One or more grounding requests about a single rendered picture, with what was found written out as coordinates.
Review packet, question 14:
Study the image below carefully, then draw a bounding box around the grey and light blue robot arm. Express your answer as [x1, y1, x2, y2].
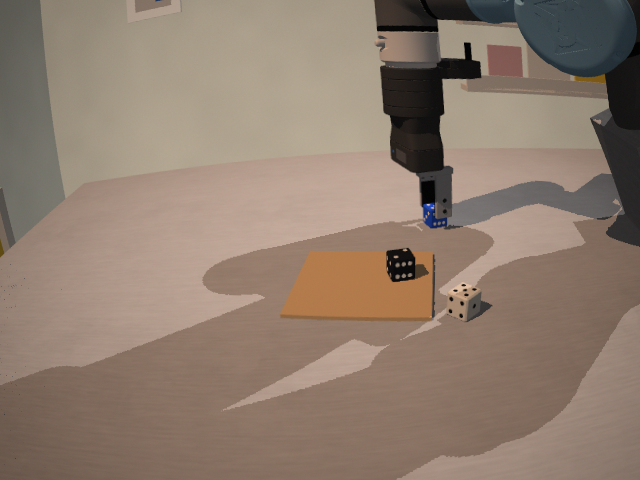
[374, 0, 640, 130]

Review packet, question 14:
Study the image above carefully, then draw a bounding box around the orange flat mat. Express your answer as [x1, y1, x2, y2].
[280, 251, 433, 321]

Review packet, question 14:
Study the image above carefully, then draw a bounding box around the blue die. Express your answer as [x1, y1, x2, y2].
[423, 203, 447, 228]

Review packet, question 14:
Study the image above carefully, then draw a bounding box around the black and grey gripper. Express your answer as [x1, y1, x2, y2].
[375, 32, 481, 219]

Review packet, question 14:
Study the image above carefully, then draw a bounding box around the white die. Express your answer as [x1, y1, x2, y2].
[446, 282, 482, 322]

